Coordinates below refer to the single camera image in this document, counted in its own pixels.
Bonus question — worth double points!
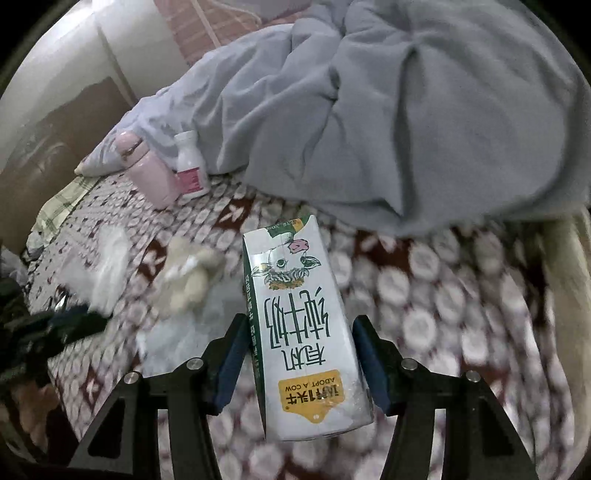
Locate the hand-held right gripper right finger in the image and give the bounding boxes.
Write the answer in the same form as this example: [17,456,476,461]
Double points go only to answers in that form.
[352,315,541,480]

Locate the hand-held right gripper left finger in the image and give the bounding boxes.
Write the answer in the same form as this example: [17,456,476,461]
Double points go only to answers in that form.
[67,314,252,480]

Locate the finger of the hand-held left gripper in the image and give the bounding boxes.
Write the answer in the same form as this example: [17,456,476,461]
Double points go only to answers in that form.
[46,305,110,344]

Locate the white green milk carton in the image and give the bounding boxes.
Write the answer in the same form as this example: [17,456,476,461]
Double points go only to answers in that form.
[242,213,375,442]

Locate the person's left hand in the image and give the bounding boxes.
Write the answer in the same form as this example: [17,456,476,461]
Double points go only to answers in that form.
[9,382,62,444]

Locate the clear plastic wrapper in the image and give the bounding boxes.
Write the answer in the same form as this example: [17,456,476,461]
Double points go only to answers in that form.
[136,295,245,370]

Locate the crumpled white tissue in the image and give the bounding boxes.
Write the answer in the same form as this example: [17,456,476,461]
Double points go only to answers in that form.
[60,226,132,317]

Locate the brown white patterned blanket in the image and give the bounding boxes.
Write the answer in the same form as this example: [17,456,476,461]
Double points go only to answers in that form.
[25,173,587,480]

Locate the crumpled cream tissue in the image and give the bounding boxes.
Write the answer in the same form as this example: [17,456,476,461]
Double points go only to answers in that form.
[159,237,227,319]

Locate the green checked cloth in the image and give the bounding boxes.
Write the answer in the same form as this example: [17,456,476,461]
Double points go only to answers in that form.
[28,178,100,250]

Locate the pink thermos bottle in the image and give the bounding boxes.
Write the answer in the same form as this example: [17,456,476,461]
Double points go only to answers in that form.
[113,130,178,208]

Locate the lavender printed pillow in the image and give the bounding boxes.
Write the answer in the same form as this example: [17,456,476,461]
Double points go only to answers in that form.
[74,134,139,176]

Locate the brown wooden cabinet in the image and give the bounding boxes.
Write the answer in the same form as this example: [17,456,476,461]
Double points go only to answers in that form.
[0,76,139,254]

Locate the white bottle pink label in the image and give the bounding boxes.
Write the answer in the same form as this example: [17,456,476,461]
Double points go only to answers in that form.
[173,130,211,199]

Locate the beige quilt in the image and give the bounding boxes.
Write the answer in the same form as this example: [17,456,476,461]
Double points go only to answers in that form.
[538,212,591,416]

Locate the grey-blue fleece blanket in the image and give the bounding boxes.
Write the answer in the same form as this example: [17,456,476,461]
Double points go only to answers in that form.
[131,0,589,236]

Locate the pink plaid pillow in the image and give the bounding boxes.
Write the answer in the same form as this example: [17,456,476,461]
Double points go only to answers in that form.
[154,0,296,65]

